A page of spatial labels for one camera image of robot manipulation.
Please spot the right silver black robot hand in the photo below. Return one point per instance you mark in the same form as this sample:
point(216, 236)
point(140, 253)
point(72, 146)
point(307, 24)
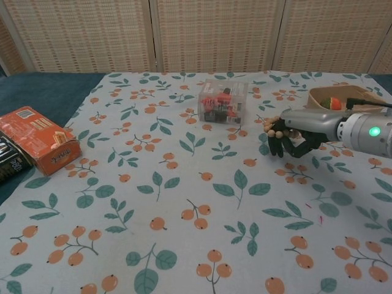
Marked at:
point(309, 124)

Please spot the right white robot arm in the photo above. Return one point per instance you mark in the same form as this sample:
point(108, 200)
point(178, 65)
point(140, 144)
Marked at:
point(364, 131)

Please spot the green and orange ball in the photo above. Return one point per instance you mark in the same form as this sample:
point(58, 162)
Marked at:
point(332, 103)

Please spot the beige rectangular tray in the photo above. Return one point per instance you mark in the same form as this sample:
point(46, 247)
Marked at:
point(333, 92)

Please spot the clear plastic box with clips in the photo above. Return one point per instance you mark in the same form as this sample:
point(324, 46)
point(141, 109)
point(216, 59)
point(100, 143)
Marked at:
point(222, 101)

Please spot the bamboo folding screen panel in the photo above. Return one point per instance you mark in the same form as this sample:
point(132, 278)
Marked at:
point(217, 33)
point(382, 59)
point(85, 33)
point(9, 52)
point(333, 33)

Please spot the floral leaf fruit tablecloth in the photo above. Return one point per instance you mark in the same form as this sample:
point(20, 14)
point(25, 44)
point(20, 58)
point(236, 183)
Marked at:
point(183, 199)

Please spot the orange carton box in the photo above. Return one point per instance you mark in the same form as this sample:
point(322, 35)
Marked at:
point(33, 137)

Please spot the black food package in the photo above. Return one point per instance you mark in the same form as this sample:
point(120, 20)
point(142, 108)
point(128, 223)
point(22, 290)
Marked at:
point(7, 162)

